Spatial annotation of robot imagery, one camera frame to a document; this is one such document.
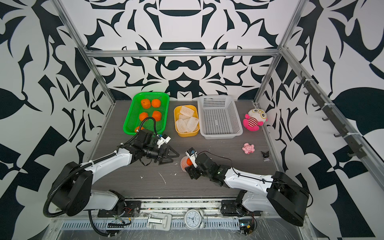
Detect small black toy figure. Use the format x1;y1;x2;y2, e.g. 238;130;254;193
261;151;270;162

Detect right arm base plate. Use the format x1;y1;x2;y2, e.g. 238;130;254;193
220;200;262;217

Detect small green circuit board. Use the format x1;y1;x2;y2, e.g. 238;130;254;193
239;219;258;236

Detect white analog clock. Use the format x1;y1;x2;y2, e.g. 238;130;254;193
184;209;205;231

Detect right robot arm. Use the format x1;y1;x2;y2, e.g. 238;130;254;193
186;148;311;227

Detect white perforated plastic basket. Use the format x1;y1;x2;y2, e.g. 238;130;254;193
198;95;243;140

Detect green plastic basket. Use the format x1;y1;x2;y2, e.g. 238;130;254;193
123;92;170;135

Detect left black corrugated cable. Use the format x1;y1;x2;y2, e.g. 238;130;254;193
42;116;158;238

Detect orange toy fruit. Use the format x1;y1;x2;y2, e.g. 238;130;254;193
141;99;152;109

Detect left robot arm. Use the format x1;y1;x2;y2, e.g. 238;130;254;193
43;130;180;218

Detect yellow plastic tray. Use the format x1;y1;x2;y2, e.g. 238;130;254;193
174;105;200;137

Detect black hook rail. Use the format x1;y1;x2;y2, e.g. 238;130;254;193
298;76;367;159

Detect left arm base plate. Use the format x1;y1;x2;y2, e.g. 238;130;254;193
98;200;142;218

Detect pink white plush toy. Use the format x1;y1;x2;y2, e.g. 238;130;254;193
243;109;268;132

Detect small pink plush toy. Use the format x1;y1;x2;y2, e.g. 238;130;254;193
242;143;255;155

